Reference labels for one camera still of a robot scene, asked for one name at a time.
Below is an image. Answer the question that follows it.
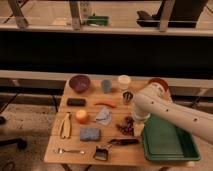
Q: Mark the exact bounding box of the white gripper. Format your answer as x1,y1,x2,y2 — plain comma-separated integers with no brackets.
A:
132,111,150,137

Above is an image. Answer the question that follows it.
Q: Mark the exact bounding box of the dark red grape bunch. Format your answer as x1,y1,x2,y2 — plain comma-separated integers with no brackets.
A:
116,116,134,136

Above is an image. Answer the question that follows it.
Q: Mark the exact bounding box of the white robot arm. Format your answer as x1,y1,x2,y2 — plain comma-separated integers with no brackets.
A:
133,82,213,145

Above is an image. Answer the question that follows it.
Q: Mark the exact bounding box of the green plastic tray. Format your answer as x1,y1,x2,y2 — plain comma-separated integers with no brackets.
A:
141,115,200,161

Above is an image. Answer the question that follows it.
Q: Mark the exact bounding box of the light blue crumpled cloth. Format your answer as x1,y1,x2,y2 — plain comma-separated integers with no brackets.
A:
95,107,112,126

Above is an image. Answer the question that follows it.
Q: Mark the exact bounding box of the red bowl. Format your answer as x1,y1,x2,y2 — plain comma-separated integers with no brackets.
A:
148,77,169,91

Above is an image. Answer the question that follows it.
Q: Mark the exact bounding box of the white cup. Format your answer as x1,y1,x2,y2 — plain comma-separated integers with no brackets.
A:
118,75,131,91

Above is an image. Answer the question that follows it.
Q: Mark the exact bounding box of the blue sponge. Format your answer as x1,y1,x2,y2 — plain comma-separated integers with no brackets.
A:
80,128,101,141

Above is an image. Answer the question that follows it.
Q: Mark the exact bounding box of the blue cup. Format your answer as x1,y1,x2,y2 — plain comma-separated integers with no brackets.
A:
101,80,111,94

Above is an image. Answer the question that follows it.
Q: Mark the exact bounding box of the yellow apple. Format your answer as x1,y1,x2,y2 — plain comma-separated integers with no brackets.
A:
75,110,89,124

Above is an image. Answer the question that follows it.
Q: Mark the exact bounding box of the black rectangular block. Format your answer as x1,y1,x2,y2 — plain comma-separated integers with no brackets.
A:
67,98,86,106

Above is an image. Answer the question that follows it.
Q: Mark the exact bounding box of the purple bowl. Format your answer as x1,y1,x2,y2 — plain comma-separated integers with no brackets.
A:
69,75,91,93

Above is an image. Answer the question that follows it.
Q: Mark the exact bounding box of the green box on shelf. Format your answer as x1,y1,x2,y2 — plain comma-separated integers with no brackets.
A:
86,15,109,26

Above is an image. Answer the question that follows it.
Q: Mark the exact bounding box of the dark object on shelf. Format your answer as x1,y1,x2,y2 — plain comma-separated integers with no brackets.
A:
137,0,208,28

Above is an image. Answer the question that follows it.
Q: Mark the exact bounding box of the black handled brush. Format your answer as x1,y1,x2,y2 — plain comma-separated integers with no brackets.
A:
107,139,139,146

